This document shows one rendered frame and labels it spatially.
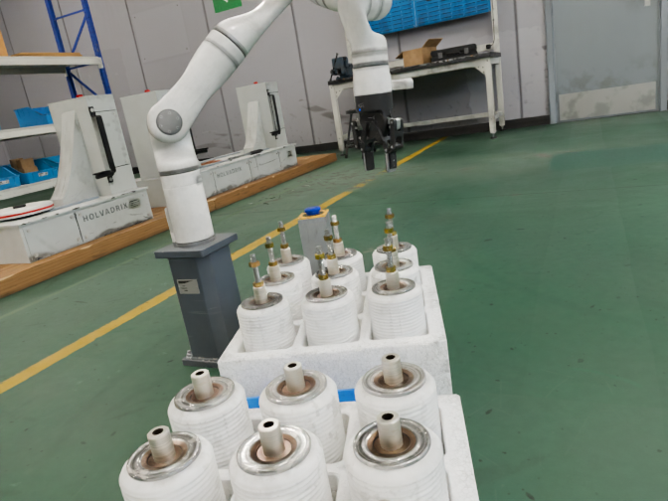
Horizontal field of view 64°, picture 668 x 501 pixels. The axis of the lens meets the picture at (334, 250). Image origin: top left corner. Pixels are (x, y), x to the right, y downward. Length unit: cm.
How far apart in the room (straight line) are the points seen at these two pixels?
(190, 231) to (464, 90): 498
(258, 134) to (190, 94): 336
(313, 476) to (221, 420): 17
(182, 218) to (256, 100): 345
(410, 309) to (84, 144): 260
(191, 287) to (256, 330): 40
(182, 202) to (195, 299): 23
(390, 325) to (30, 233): 216
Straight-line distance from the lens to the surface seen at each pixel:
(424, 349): 89
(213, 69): 127
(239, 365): 95
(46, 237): 286
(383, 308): 90
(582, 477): 91
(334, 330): 92
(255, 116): 463
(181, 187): 127
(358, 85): 109
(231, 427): 69
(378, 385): 64
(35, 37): 948
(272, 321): 94
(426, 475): 53
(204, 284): 129
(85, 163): 325
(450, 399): 74
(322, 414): 64
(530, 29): 594
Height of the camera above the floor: 58
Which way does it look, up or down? 16 degrees down
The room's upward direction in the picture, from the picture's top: 9 degrees counter-clockwise
